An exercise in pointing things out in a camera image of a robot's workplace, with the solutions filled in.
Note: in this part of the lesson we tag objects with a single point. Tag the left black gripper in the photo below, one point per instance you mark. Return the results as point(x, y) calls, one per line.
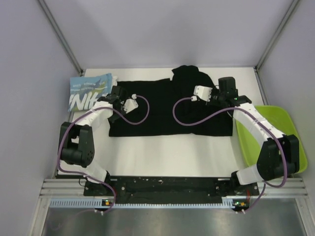
point(112, 118)

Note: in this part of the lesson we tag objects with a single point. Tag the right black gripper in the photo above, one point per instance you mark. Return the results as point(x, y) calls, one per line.
point(213, 92)

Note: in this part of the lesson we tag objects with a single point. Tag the black t shirt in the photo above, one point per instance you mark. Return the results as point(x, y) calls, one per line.
point(165, 112)

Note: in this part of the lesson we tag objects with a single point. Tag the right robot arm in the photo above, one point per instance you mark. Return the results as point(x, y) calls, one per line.
point(279, 153)

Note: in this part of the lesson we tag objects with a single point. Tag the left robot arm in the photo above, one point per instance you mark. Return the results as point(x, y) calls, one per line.
point(76, 144)

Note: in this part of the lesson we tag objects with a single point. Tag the folded blue printed t shirt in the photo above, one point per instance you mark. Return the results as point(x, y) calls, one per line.
point(85, 91)

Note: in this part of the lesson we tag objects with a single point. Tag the green plastic bin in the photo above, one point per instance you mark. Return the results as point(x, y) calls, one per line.
point(281, 120)

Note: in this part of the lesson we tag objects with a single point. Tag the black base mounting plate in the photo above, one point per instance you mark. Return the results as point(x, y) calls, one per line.
point(169, 190)

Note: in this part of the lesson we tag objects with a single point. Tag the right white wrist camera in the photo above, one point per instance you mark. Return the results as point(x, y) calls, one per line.
point(202, 93)

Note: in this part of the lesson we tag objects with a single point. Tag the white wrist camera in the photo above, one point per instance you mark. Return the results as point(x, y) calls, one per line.
point(130, 104)
point(202, 93)

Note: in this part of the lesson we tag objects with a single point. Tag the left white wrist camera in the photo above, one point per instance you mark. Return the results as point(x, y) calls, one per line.
point(130, 104)

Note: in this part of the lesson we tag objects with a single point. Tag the left aluminium frame post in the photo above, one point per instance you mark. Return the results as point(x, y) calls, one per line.
point(60, 36)

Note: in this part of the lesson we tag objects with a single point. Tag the aluminium frame post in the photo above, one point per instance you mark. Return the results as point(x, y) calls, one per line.
point(60, 36)
point(277, 34)

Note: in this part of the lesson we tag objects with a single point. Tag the aluminium front rail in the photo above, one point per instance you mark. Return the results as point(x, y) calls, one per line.
point(74, 188)

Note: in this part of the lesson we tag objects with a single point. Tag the light blue cable duct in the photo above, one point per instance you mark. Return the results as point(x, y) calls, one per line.
point(104, 204)

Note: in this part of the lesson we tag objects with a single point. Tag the right aluminium frame post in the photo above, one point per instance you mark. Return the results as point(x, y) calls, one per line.
point(277, 34)

